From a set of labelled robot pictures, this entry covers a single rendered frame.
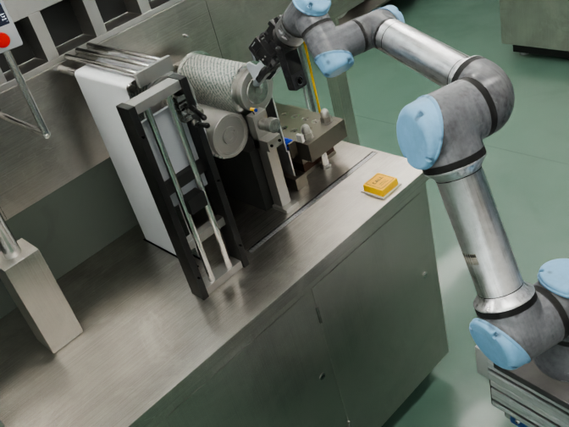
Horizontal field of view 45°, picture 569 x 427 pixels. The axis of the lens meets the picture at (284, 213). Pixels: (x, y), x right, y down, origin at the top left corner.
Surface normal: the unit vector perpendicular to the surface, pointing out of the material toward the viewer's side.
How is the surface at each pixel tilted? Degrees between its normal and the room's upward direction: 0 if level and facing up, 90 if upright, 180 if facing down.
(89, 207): 90
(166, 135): 90
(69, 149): 90
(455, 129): 70
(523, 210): 0
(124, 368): 0
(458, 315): 0
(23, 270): 90
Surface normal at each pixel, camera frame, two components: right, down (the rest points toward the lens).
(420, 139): -0.92, 0.31
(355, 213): -0.22, -0.80
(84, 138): 0.69, 0.27
